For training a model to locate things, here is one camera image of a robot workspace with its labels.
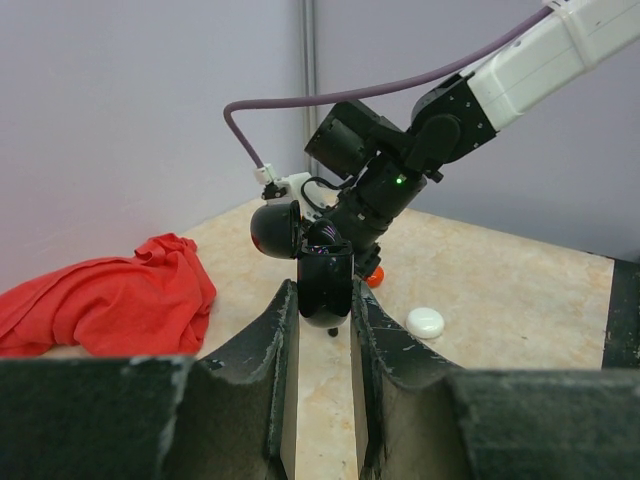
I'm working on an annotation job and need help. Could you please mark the red crumpled cloth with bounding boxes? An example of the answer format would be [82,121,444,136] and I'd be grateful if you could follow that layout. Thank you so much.
[1,233,217,357]

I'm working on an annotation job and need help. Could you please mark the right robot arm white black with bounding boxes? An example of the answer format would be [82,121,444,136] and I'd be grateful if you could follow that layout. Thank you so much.
[305,1,639,278]

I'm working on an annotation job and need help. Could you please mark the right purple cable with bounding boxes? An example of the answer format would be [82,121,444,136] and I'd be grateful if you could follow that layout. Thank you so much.
[222,4,551,171]

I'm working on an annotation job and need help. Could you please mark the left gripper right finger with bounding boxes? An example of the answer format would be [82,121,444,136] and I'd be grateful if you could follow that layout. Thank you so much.
[351,282,639,479]

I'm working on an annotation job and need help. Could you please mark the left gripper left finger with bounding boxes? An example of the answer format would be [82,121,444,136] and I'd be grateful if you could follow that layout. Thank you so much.
[1,281,299,479]

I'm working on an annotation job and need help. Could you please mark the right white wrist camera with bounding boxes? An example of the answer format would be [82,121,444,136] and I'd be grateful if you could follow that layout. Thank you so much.
[254,164,329,222]

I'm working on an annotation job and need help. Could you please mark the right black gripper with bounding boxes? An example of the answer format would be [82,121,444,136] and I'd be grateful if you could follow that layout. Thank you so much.
[325,154,427,273]

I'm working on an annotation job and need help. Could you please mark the white earbud charging case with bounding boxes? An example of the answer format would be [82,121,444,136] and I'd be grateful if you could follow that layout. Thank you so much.
[405,307,445,340]

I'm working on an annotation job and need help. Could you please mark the black earbud charging case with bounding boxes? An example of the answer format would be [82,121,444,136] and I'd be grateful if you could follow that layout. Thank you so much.
[250,201,354,331]

